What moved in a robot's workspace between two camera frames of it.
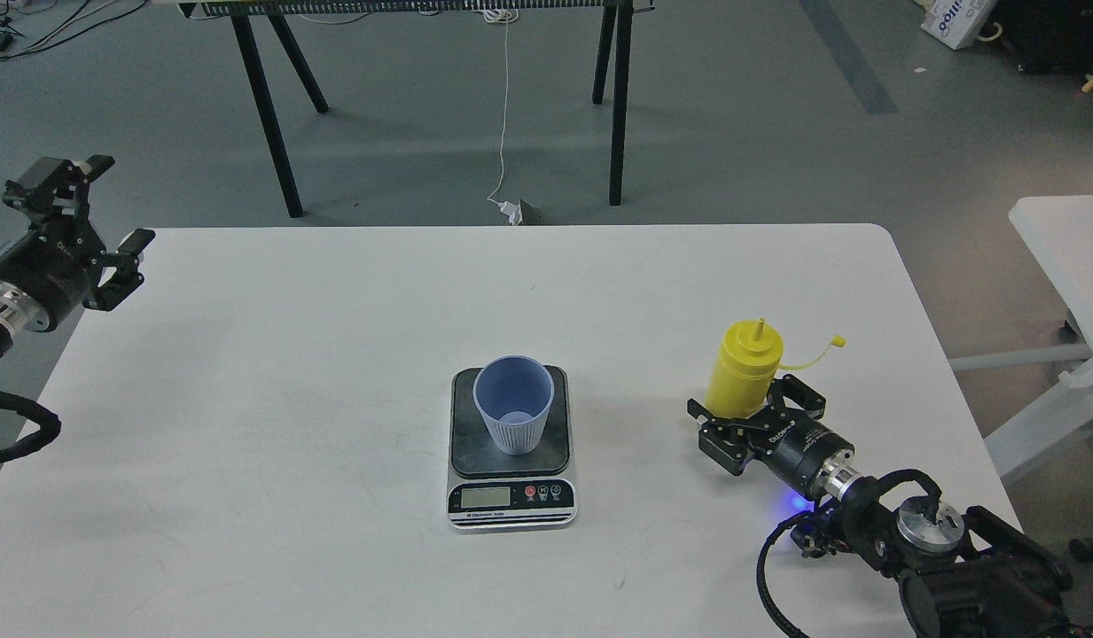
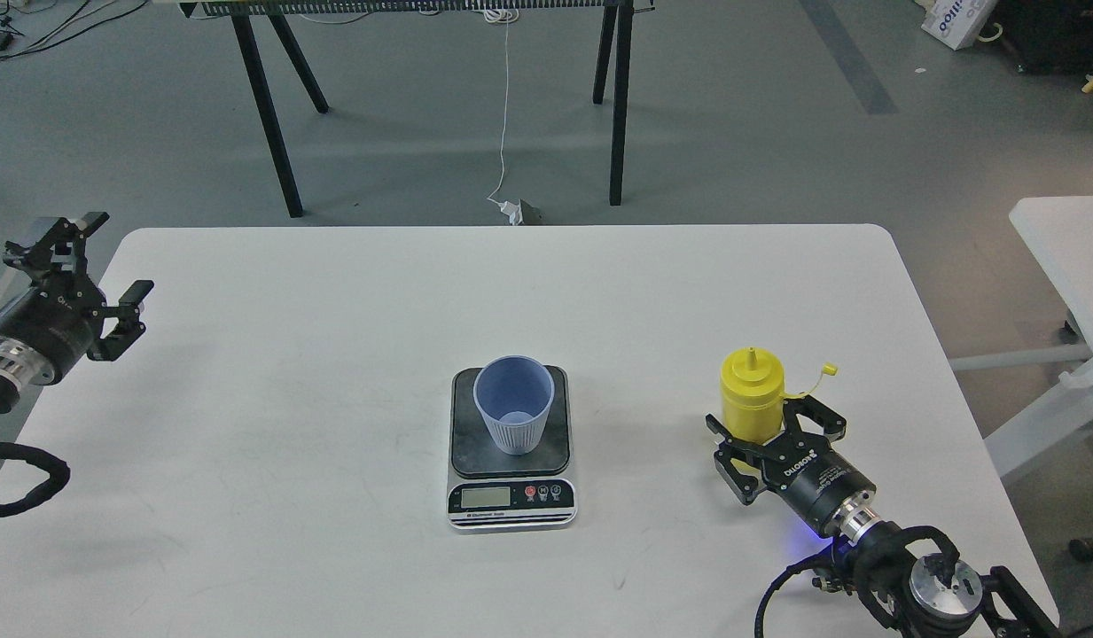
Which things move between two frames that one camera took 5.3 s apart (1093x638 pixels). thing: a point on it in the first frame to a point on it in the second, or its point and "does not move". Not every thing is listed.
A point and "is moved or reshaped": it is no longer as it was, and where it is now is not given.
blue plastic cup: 517,392 does not move
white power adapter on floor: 514,212 does not move
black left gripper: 50,268 to 59,314
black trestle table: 616,23 does not move
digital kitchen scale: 489,490 does not move
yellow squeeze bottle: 745,369 is moved or reshaped
